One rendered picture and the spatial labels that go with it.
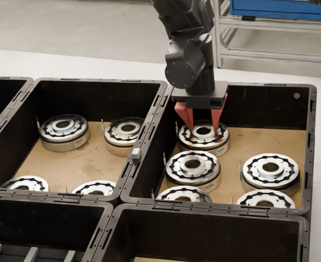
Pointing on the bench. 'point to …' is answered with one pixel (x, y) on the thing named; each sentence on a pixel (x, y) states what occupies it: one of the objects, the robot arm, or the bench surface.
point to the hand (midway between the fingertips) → (203, 128)
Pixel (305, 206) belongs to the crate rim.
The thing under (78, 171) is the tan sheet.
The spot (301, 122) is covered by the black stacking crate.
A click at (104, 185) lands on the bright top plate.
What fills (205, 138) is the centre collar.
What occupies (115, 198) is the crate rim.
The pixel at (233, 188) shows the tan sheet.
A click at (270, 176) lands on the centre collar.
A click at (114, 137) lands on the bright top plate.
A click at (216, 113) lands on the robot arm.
